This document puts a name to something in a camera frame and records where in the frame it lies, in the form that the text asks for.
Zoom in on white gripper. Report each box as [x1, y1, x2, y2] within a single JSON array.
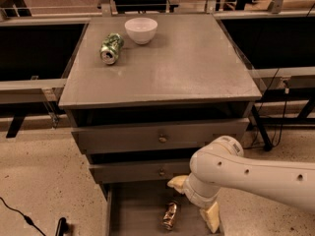
[[167, 174, 220, 233]]

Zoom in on crushed orange soda can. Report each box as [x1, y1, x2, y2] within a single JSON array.
[[162, 202, 178, 231]]

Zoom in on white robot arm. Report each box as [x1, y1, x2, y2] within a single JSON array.
[[167, 136, 315, 232]]

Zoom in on brass middle drawer knob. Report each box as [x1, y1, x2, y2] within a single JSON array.
[[158, 169, 165, 177]]

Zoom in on brass drawer knob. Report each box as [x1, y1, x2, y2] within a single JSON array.
[[158, 169, 165, 177], [158, 135, 167, 144]]

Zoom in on grey open bottom drawer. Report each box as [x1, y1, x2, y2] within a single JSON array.
[[105, 180, 224, 236]]

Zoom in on grey top drawer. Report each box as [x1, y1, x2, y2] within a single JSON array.
[[72, 118, 249, 154]]

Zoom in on brass top drawer knob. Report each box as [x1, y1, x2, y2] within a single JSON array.
[[158, 135, 167, 144]]

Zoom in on grey middle drawer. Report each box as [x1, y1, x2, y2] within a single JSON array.
[[90, 158, 190, 184]]

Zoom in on grey wooden drawer cabinet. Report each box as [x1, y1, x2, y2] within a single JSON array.
[[58, 14, 263, 195]]

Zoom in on crushed green soda can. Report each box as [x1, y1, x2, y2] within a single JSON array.
[[99, 33, 124, 65]]

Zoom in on black object on floor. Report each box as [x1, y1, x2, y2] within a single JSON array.
[[55, 217, 69, 236]]

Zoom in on right metal railing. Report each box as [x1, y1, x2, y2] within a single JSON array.
[[249, 67, 315, 89]]

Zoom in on metal railing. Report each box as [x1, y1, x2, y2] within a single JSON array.
[[249, 67, 315, 89], [0, 79, 67, 104]]

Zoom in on white ceramic bowl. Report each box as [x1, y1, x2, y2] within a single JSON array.
[[125, 18, 158, 44]]

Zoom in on left metal railing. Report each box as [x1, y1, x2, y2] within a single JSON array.
[[0, 79, 67, 104]]

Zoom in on black cables by stand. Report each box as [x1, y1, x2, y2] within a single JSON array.
[[235, 67, 291, 150]]

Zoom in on black floor cable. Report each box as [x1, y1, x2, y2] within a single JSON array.
[[0, 196, 48, 236]]

